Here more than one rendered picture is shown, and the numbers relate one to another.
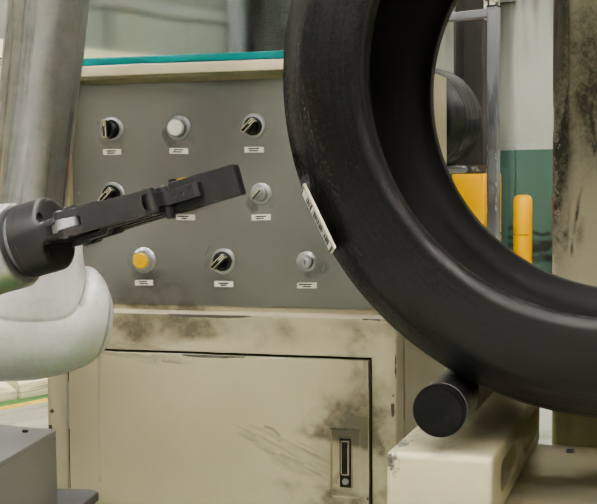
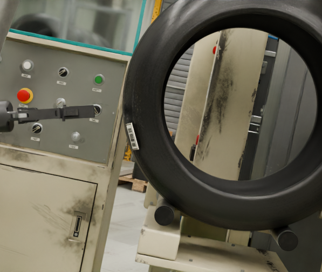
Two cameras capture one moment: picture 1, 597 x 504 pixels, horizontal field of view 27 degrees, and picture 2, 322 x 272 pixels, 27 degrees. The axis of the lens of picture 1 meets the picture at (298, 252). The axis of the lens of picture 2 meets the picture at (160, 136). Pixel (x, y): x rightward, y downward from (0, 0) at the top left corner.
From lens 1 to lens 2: 52 cm
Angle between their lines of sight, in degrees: 16
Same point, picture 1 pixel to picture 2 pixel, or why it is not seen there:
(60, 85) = not seen: outside the picture
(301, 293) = (70, 149)
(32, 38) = not seen: outside the picture
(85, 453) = not seen: outside the picture
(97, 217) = (35, 115)
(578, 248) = (205, 158)
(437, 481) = (158, 241)
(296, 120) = (130, 97)
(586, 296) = (210, 179)
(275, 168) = (69, 93)
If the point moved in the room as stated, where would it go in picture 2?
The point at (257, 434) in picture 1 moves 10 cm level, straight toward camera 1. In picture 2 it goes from (40, 208) to (43, 215)
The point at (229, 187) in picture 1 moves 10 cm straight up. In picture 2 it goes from (89, 114) to (98, 72)
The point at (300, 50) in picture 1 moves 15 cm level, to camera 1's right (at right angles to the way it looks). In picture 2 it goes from (138, 72) to (201, 86)
